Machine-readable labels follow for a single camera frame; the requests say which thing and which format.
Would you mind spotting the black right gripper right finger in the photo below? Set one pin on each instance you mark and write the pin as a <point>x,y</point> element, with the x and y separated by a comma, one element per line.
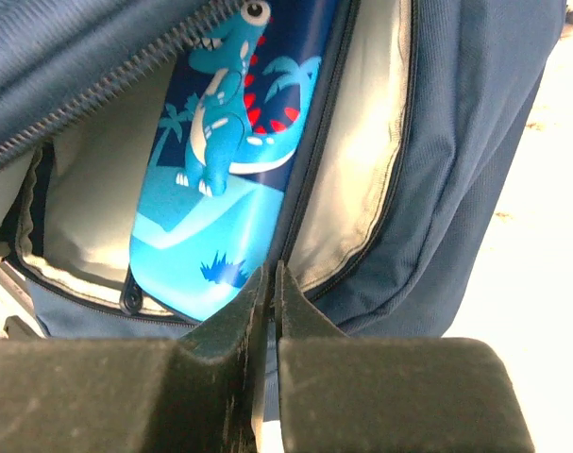
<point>344,394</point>

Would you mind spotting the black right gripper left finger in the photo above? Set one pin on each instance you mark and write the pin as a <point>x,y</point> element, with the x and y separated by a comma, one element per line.
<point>199,393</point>

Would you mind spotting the blue pencil case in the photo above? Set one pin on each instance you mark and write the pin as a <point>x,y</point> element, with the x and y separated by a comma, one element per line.
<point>231,127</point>

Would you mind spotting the navy blue student backpack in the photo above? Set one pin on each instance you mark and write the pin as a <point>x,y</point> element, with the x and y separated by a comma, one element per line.
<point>431,108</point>

